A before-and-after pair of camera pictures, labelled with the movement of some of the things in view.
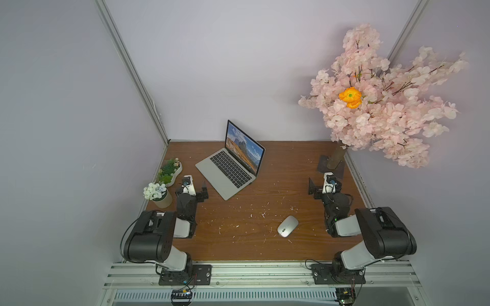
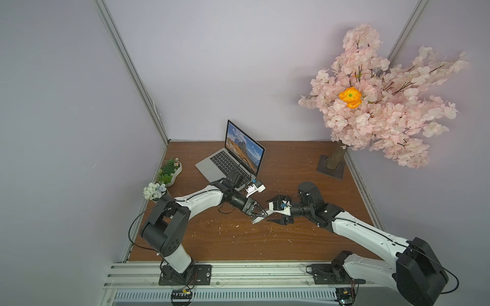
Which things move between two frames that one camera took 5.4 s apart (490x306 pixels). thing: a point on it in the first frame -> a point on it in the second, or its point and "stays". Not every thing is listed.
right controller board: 345,296 stays
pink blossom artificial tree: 367,103 stays
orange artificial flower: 352,97 stays
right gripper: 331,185 -> 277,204
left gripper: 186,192 -> 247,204
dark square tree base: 323,167 stays
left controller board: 181,297 stays
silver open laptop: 231,169 stays
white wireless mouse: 288,226 -> 258,218
